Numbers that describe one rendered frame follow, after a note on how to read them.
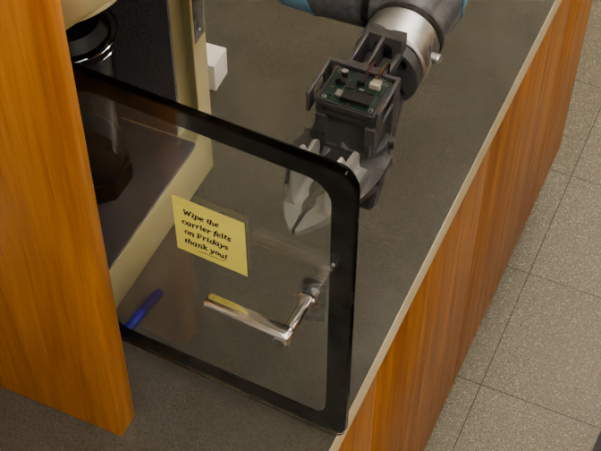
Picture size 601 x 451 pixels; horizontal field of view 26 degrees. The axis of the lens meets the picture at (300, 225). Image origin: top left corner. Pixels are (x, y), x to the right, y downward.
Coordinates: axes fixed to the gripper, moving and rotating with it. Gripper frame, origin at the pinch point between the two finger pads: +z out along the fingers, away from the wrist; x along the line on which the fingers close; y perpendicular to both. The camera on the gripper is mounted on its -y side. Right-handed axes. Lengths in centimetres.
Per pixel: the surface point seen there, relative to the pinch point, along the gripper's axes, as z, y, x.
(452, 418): -66, -128, 2
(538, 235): -117, -128, 3
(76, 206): 9.0, 3.6, -17.1
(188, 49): -30.7, -15.3, -28.5
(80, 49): -14.5, -3.3, -31.8
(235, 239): 1.8, -3.0, -5.7
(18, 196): 9.1, 2.1, -23.1
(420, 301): -38, -57, 1
